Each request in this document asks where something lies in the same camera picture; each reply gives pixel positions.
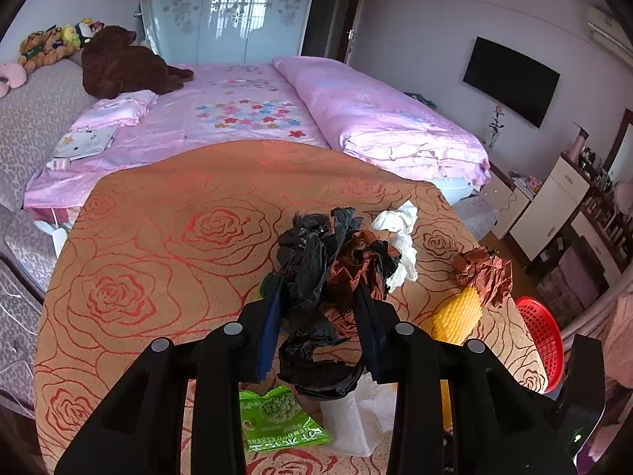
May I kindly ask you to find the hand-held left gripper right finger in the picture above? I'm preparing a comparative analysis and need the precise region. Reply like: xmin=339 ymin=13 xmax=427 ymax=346
xmin=352 ymin=282 xmax=577 ymax=475

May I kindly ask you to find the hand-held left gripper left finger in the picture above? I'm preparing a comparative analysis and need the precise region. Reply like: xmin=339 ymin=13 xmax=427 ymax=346
xmin=54 ymin=282 xmax=288 ymax=475

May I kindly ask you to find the red plastic basket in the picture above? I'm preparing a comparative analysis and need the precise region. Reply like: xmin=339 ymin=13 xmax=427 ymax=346
xmin=514 ymin=297 xmax=565 ymax=394

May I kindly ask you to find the brown paper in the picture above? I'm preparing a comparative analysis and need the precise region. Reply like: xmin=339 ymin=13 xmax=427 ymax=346
xmin=324 ymin=230 xmax=402 ymax=342

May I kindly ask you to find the black plastic bag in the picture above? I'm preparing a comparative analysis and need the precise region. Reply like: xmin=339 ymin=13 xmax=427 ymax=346
xmin=261 ymin=206 xmax=367 ymax=401

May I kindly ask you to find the white tissue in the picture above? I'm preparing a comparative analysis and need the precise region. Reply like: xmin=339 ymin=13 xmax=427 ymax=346
xmin=371 ymin=200 xmax=420 ymax=292

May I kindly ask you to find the pink garment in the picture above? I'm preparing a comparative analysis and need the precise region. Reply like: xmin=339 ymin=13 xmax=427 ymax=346
xmin=591 ymin=294 xmax=633 ymax=461

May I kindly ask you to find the green snack packet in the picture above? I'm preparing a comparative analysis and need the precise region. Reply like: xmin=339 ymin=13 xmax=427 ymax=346
xmin=239 ymin=385 xmax=331 ymax=453

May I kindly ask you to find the yellow bumpy foam piece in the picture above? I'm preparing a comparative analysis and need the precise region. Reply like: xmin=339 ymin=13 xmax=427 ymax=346
xmin=432 ymin=287 xmax=483 ymax=344

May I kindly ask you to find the white plastic bag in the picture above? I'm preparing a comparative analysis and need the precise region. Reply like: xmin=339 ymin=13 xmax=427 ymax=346
xmin=319 ymin=373 xmax=396 ymax=457

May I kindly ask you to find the brown plastic bag at edge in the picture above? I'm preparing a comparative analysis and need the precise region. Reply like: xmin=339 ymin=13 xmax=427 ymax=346
xmin=451 ymin=247 xmax=515 ymax=310

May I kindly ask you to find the orange rose-print cloth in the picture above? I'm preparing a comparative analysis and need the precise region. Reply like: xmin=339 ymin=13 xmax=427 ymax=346
xmin=34 ymin=139 xmax=550 ymax=475

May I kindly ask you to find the white cabinet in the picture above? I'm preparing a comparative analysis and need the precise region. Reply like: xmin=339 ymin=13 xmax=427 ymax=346
xmin=509 ymin=153 xmax=591 ymax=262

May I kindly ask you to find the small bedside cabinet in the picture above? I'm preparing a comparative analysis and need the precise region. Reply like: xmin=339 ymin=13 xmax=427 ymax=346
xmin=487 ymin=163 xmax=532 ymax=241

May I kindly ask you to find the folded pink quilt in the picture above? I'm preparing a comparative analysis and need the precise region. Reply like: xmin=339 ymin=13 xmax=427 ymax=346
xmin=273 ymin=57 xmax=490 ymax=185

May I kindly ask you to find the pink floral bedsheet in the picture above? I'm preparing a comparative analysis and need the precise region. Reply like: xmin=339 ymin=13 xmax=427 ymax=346
xmin=25 ymin=62 xmax=490 ymax=209

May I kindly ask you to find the pink bottle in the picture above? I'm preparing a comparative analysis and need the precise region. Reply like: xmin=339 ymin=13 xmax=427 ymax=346
xmin=569 ymin=123 xmax=590 ymax=162

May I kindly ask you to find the artificial rose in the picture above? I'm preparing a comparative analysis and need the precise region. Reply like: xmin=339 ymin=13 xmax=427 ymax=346
xmin=487 ymin=105 xmax=505 ymax=148

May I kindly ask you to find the grey patterned bedside bench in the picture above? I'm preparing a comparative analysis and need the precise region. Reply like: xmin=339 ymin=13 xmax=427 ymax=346
xmin=0 ymin=208 xmax=60 ymax=407

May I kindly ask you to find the white star-print cloth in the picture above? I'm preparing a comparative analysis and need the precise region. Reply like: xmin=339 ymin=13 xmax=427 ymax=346
xmin=53 ymin=126 xmax=121 ymax=160

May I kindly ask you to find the pink pillow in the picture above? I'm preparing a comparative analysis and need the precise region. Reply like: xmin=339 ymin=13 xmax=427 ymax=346
xmin=74 ymin=90 xmax=158 ymax=128

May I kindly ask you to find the large brown teddy bear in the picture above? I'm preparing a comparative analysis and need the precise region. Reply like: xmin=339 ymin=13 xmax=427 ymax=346
xmin=80 ymin=26 xmax=195 ymax=99

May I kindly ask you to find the brown door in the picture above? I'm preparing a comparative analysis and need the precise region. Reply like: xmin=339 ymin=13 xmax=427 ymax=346
xmin=299 ymin=0 xmax=367 ymax=65

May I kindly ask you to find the grey patterned headboard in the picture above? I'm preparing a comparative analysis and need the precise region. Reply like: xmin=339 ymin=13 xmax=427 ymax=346
xmin=0 ymin=57 xmax=97 ymax=211

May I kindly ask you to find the flower-print glass wardrobe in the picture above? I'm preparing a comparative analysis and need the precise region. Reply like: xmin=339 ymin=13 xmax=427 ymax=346
xmin=148 ymin=0 xmax=320 ymax=65

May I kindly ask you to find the penguin plush toy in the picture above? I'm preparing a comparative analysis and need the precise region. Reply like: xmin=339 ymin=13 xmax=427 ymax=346
xmin=76 ymin=18 xmax=102 ymax=43

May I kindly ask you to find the white air conditioner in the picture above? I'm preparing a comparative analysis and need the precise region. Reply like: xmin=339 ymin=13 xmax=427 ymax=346
xmin=588 ymin=5 xmax=633 ymax=67

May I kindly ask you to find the pink plush toy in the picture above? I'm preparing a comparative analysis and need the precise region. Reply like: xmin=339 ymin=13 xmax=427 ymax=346
xmin=0 ymin=62 xmax=28 ymax=99

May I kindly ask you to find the brown plush toy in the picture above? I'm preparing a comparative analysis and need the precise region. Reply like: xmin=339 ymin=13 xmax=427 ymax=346
xmin=19 ymin=27 xmax=80 ymax=74

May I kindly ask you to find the white cable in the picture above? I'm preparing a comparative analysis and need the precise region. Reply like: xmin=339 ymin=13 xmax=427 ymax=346
xmin=0 ymin=277 xmax=40 ymax=308

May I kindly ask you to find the black wall television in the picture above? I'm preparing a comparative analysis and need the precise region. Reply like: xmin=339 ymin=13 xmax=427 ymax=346
xmin=462 ymin=36 xmax=561 ymax=129

